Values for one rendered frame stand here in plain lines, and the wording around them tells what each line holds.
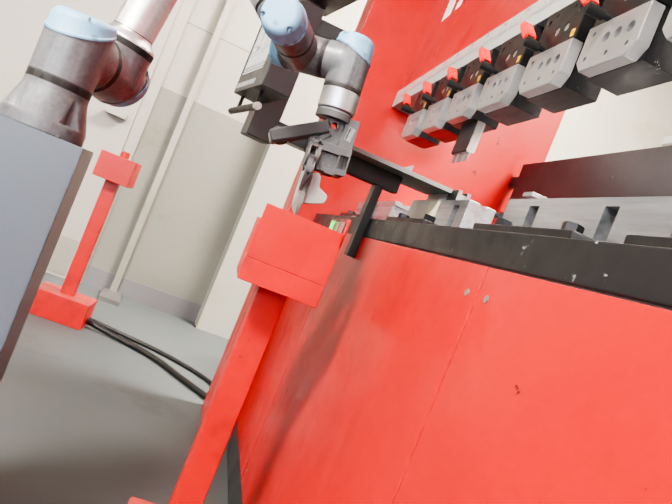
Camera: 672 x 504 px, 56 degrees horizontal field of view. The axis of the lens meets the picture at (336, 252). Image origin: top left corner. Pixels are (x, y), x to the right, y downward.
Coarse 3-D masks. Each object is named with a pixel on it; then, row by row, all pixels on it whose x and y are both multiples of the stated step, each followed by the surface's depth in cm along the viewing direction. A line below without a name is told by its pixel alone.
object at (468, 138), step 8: (464, 128) 153; (472, 128) 147; (480, 128) 145; (464, 136) 150; (472, 136) 145; (480, 136) 146; (456, 144) 154; (464, 144) 148; (472, 144) 145; (456, 152) 152; (464, 152) 148; (472, 152) 145; (456, 160) 152; (464, 160) 146
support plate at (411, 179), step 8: (352, 152) 140; (360, 152) 137; (368, 152) 137; (368, 160) 142; (376, 160) 138; (384, 160) 138; (384, 168) 144; (392, 168) 140; (400, 168) 139; (408, 176) 142; (416, 176) 139; (408, 184) 154; (416, 184) 148; (424, 184) 144; (432, 184) 140; (440, 184) 141; (424, 192) 156; (432, 192) 151; (440, 192) 146; (448, 192) 141
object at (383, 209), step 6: (360, 204) 224; (378, 204) 198; (384, 204) 190; (390, 204) 184; (396, 204) 179; (402, 204) 180; (360, 210) 220; (378, 210) 195; (384, 210) 188; (390, 210) 181; (396, 210) 181; (402, 210) 181; (408, 210) 180; (372, 216) 200; (378, 216) 192; (384, 216) 185; (396, 216) 181
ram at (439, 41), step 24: (456, 0) 200; (480, 0) 172; (504, 0) 151; (528, 0) 135; (432, 24) 221; (456, 24) 188; (480, 24) 163; (432, 48) 206; (456, 48) 177; (408, 72) 228
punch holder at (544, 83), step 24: (576, 0) 110; (600, 0) 106; (552, 24) 117; (576, 24) 107; (552, 48) 112; (576, 48) 105; (528, 72) 118; (552, 72) 108; (576, 72) 106; (528, 96) 117; (552, 96) 113; (576, 96) 108
